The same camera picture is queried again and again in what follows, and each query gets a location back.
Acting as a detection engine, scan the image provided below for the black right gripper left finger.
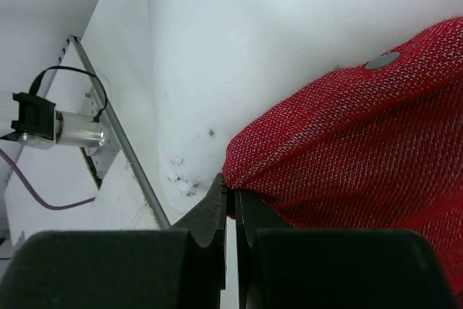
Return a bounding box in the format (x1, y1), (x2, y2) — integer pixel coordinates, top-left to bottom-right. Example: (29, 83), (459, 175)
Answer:
(1, 174), (227, 308)

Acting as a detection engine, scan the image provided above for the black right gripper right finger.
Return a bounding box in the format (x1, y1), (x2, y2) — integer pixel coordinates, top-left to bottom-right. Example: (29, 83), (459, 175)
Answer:
(234, 190), (459, 308)

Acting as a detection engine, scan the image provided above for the red patterned pillowcase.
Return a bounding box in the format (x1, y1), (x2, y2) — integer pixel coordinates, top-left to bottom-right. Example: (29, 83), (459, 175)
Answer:
(223, 17), (462, 292)

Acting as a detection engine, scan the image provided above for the white pillow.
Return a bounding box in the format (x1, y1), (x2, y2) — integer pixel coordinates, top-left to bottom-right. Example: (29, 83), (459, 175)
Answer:
(145, 0), (462, 214)

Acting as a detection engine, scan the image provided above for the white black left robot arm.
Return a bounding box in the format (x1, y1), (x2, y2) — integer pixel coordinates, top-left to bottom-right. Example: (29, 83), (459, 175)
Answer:
(1, 66), (110, 154)

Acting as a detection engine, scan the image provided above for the aluminium table frame rail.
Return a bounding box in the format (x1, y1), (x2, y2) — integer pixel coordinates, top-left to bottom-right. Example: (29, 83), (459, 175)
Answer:
(66, 35), (171, 229)

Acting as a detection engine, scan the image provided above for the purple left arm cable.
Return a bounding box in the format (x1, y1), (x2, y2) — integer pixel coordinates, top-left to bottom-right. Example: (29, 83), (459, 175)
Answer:
(0, 149), (98, 211)

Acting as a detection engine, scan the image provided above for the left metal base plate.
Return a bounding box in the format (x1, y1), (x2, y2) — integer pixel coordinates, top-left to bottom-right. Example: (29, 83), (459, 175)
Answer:
(79, 77), (121, 190)

